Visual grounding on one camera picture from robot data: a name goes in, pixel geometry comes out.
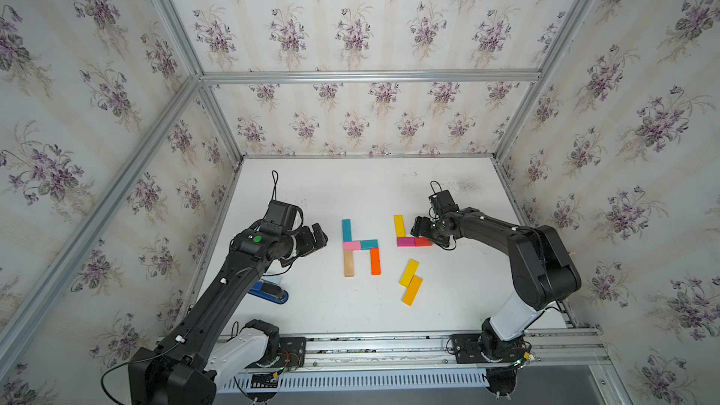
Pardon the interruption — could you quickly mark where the red block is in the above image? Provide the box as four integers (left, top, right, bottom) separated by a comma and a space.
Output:
414, 237, 433, 247

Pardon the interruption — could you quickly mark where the yellow block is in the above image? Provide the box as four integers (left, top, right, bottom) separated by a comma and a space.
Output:
394, 215, 407, 238
399, 259, 419, 288

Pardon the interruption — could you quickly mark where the magenta block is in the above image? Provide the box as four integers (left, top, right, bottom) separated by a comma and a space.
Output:
397, 237, 416, 247

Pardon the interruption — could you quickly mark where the long teal block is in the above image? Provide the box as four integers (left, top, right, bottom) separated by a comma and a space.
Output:
341, 219, 354, 243

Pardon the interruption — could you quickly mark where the natural wood block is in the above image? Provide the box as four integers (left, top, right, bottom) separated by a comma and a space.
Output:
343, 250, 354, 278

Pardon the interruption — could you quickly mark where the pink block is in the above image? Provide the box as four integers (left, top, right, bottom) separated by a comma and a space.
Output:
343, 241, 362, 251

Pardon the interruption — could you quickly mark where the short teal block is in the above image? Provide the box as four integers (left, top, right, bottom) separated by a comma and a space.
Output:
360, 239, 379, 251

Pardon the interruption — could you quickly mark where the amber orange block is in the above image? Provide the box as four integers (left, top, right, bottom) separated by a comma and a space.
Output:
401, 276, 423, 307

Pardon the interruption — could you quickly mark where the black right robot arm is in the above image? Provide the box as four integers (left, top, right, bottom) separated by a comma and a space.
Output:
411, 208, 582, 363

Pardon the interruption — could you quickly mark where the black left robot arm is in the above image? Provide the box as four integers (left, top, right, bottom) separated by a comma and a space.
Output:
127, 200, 328, 404

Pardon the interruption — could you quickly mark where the blue stapler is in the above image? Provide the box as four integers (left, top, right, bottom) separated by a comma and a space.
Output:
249, 280, 290, 305

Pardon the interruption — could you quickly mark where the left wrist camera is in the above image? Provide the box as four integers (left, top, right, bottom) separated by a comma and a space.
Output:
260, 200, 304, 236

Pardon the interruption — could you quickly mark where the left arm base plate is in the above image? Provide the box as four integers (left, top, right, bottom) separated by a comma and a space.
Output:
247, 337, 308, 369

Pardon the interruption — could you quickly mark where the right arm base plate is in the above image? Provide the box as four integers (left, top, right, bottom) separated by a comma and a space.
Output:
446, 333, 532, 365

